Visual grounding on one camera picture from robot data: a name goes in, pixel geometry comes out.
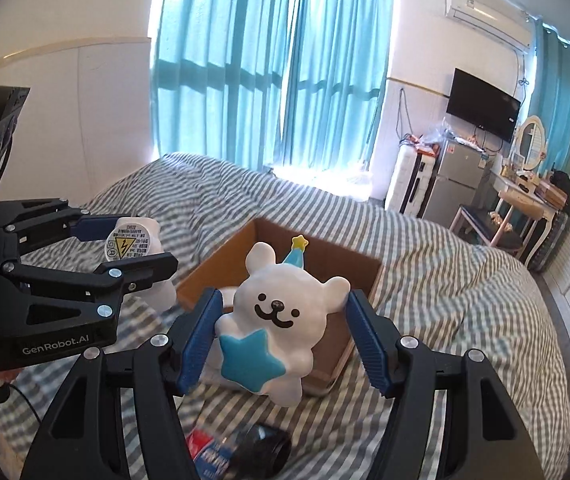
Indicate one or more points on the dark plastic bottle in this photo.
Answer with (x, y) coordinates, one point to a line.
(260, 447)

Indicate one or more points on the cardboard box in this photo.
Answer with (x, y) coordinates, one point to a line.
(360, 280)

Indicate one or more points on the dark cushioned chair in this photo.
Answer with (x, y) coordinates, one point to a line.
(485, 225)

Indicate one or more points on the white suitcase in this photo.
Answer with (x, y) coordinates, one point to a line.
(407, 182)

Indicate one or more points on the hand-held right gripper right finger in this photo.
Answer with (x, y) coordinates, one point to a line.
(366, 340)

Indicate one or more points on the white toy with round label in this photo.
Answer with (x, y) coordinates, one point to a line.
(132, 240)

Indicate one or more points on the silver fridge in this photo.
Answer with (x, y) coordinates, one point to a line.
(457, 185)

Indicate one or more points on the black television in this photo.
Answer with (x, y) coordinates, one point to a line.
(482, 105)

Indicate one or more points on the black bag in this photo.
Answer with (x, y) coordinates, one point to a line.
(562, 190)

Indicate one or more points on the teal curtain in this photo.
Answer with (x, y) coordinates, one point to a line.
(560, 110)
(215, 60)
(345, 60)

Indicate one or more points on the clear plastic bag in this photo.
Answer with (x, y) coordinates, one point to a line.
(440, 132)

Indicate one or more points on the wooden box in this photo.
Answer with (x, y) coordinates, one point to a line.
(546, 191)

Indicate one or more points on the oval vanity mirror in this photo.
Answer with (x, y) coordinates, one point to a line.
(531, 142)

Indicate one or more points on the white dressing table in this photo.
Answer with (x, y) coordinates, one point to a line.
(520, 200)

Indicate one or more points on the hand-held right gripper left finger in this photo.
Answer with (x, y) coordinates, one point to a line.
(199, 337)

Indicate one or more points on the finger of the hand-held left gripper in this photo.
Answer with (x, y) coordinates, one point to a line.
(96, 226)
(157, 266)

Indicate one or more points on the striped grey white bed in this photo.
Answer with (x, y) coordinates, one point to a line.
(445, 310)

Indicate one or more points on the white bear toy blue star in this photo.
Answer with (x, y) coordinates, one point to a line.
(277, 320)

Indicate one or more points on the white air conditioner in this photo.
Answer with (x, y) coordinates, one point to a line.
(485, 17)

